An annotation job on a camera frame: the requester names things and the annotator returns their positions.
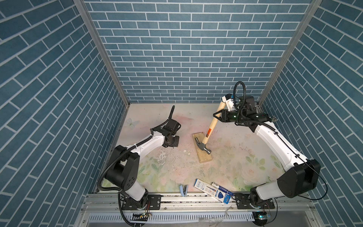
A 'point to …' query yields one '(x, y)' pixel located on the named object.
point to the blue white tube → (229, 192)
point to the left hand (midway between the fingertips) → (177, 142)
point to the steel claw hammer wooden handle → (203, 145)
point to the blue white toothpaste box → (212, 191)
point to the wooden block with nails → (203, 155)
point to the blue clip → (183, 189)
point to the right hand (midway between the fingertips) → (216, 115)
